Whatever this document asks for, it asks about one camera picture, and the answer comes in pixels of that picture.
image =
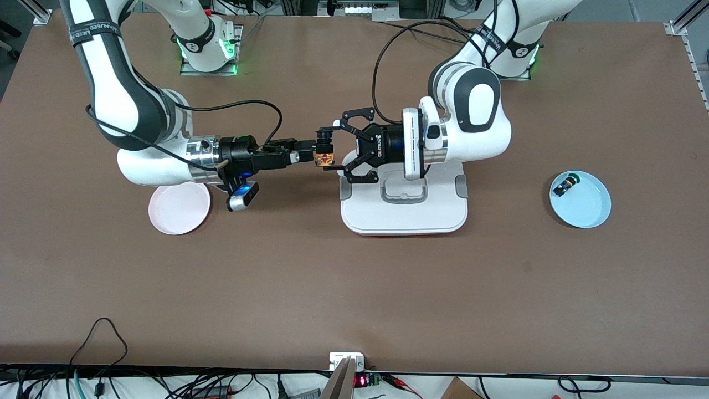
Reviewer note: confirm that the white lidded storage box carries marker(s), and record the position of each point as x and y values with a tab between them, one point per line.
404	216

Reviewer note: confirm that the orange push-button switch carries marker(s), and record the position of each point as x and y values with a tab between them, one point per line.
325	159

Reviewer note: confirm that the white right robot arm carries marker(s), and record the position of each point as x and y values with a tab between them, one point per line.
111	83

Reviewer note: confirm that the wooden wedge board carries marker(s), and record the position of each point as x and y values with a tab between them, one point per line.
340	385

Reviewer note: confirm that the pink round plate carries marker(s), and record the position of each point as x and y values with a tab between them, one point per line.
177	210

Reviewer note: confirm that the black chair part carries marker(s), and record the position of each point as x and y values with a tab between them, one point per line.
8	39

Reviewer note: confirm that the green push-button switch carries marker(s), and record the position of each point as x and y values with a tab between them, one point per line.
565	185

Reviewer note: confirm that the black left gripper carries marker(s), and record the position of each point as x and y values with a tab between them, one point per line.
389	146

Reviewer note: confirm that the light blue round plate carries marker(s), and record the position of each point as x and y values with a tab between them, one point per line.
587	208

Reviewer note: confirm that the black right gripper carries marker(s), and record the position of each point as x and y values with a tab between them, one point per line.
239	152

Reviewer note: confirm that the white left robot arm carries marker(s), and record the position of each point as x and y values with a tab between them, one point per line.
482	105

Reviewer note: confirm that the red digit display module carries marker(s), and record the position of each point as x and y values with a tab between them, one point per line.
361	380

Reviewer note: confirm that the small white box device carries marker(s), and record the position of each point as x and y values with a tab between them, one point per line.
338	359

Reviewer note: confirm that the brown cardboard piece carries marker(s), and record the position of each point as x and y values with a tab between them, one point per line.
460	390

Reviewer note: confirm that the aluminium table edge rail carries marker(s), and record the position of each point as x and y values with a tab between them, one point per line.
697	72

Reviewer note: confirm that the black power adapter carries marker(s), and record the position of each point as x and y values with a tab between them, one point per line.
213	392

